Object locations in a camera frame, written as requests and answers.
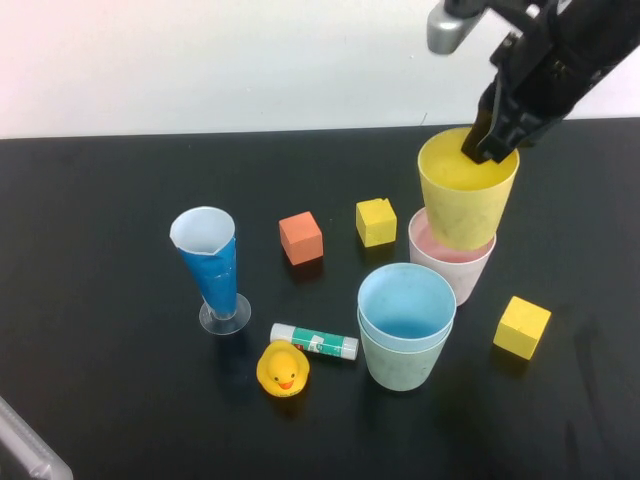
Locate large yellow foam cube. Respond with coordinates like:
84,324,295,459
492,295,553,361

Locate light blue plastic cup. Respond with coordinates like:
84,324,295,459
356,263,458,354

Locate yellow rubber duck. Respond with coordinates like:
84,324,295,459
256,339,312,399

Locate light green plastic cup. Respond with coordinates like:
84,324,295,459
356,319,454,393

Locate chipped yellow foam cube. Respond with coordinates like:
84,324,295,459
355,197,399,249

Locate orange foam cube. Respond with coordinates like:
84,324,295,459
278,210,325,267

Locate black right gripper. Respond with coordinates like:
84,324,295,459
459,0,604,165

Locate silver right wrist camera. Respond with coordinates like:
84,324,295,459
425,0,490,55

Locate yellow plastic cup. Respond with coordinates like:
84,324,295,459
417,127,521,251

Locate tall clear glass, blue paper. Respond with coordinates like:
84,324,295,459
169,205,253,336

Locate green white glue stick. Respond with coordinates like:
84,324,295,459
269,322,360,361

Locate pink plastic cup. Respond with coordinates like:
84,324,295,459
407,207,498,306

